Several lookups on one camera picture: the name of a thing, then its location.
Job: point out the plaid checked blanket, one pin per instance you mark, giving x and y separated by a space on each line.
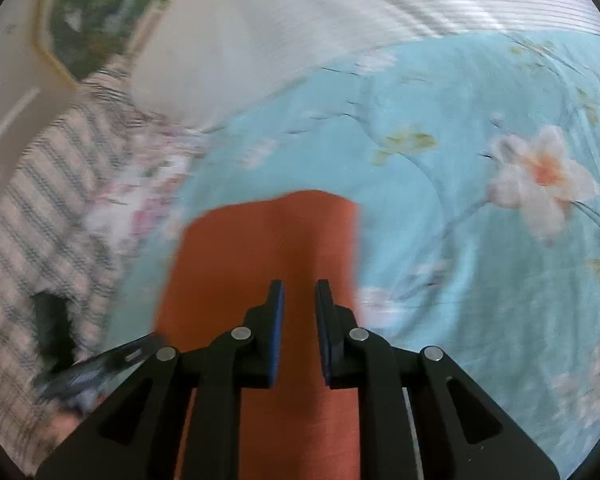
45 210

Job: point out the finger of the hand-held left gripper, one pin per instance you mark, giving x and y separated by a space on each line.
100 362

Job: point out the orange knit sweater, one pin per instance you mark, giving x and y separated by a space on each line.
280 240

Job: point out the light blue floral bedsheet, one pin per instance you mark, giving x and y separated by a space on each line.
430 210

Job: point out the pink floral cloth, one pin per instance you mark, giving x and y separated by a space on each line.
130 205

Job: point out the white striped pillow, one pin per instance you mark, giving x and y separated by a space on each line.
305 25

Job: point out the gold framed painting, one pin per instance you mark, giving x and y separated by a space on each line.
95 10

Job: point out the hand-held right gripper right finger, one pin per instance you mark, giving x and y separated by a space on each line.
324 332

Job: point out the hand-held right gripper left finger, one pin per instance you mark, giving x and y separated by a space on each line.
277 332

